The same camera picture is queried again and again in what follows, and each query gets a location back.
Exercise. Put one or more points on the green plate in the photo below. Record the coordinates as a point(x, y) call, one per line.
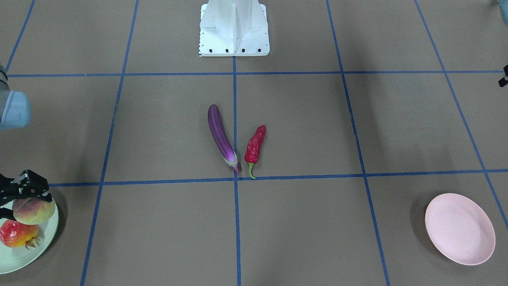
point(13, 259)

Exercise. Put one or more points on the white camera stand column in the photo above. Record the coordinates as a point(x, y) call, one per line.
point(233, 28)

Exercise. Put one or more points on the purple eggplant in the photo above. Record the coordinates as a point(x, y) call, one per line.
point(216, 127)

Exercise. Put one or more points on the red yellow pomegranate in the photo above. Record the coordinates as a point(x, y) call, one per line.
point(14, 234)

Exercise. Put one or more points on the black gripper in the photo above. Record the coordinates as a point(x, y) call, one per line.
point(20, 188)

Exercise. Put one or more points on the red chili pepper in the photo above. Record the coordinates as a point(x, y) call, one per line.
point(254, 148)

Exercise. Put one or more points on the pink plate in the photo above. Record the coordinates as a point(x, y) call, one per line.
point(460, 229)

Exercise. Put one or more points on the yellow pink peach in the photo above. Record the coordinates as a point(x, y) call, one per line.
point(33, 211)

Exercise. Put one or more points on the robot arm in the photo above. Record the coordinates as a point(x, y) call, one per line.
point(15, 107)

